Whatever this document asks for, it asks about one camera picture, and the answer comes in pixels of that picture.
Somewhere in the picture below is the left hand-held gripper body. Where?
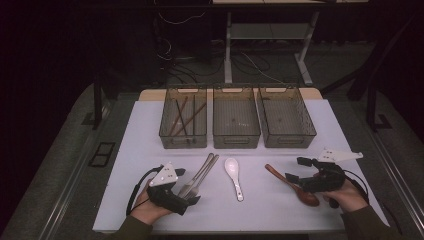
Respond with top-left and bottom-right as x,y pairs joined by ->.
146,162 -> 193,216

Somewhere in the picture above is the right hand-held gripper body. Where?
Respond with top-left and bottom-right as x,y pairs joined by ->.
299,148 -> 364,194

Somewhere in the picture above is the brown wooden spoon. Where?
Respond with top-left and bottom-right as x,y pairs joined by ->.
264,163 -> 321,208

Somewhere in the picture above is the metal knife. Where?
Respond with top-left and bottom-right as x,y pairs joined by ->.
176,152 -> 215,199

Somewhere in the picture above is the metal cutlery pair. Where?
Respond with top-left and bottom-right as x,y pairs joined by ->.
186,154 -> 220,201

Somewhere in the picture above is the smoky transparent plastic bin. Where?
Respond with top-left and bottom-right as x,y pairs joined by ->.
257,85 -> 318,149
212,85 -> 262,150
158,86 -> 208,150

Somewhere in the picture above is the white ceramic spoon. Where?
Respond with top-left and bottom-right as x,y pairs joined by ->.
224,157 -> 245,203

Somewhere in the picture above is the brown wooden chopstick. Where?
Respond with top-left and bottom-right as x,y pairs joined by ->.
173,101 -> 207,137
169,95 -> 189,137

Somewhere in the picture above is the person's left hand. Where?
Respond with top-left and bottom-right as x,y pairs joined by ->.
129,188 -> 173,226

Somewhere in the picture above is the person's right hand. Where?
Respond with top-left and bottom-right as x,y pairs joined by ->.
314,178 -> 370,213

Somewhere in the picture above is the white table cover sheet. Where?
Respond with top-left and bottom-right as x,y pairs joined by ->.
92,98 -> 392,234

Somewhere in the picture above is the black upright stand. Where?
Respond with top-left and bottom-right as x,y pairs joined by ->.
81,71 -> 113,131
364,79 -> 394,133

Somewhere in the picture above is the slanted black stand leg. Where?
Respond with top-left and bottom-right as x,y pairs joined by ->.
320,14 -> 416,102

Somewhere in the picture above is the white desk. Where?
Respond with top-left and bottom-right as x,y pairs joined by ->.
212,0 -> 369,87

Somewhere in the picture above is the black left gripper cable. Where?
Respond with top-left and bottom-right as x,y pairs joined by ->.
125,165 -> 165,216

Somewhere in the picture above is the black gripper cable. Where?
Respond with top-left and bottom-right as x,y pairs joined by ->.
343,169 -> 371,205
125,165 -> 165,216

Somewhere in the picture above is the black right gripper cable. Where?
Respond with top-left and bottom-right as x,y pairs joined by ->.
343,169 -> 371,205

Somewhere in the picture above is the metal floor rail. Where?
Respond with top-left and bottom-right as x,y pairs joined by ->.
36,129 -> 113,240
364,128 -> 424,231

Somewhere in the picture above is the black floor cable bundle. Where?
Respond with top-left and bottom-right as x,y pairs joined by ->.
153,14 -> 231,85

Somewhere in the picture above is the thin white floor cable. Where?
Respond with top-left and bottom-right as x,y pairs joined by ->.
239,51 -> 286,84

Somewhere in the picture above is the hanging white cable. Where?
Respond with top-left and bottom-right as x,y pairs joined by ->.
157,11 -> 207,26

